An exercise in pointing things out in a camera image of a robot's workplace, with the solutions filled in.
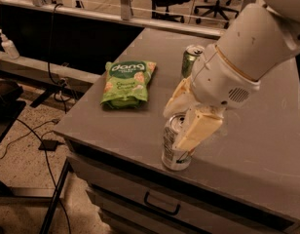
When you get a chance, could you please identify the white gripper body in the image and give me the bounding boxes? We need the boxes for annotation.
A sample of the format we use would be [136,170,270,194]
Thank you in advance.
[190,44,260,109]

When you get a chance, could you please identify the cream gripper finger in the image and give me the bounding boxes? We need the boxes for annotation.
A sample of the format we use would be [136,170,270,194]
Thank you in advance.
[175,106,224,151]
[163,77,200,118]

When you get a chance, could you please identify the white 7up can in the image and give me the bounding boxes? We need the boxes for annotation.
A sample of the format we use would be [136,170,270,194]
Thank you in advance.
[162,113,192,171]

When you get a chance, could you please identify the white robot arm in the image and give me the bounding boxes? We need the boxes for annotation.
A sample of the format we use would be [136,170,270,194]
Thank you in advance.
[164,0,300,151]

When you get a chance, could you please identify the green soda can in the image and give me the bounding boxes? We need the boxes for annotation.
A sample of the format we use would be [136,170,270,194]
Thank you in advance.
[181,45,205,78]

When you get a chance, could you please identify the green snack bag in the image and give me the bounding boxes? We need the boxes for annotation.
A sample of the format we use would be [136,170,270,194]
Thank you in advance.
[101,60,156,109]

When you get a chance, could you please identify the grey drawer cabinet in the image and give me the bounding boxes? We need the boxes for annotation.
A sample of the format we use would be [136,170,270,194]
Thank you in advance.
[68,140,300,234]

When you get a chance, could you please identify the black power adapter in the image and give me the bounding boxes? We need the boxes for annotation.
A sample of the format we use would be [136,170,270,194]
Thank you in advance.
[39,139,58,151]

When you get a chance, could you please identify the clear sanitizer bottle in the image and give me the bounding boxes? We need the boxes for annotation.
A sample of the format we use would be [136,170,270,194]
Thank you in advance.
[0,29,19,59]

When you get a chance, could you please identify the black drawer handle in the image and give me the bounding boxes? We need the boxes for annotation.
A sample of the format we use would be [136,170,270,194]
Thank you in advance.
[143,191,180,215]

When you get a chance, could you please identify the black floor cable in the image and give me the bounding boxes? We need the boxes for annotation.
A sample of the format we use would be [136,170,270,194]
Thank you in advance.
[0,115,73,234]

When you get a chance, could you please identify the black hanging cable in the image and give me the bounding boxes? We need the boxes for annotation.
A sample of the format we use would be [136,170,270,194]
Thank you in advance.
[47,3,73,115]

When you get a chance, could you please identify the black table frame leg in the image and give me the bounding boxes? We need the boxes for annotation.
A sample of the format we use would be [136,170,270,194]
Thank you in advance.
[39,161,70,234]

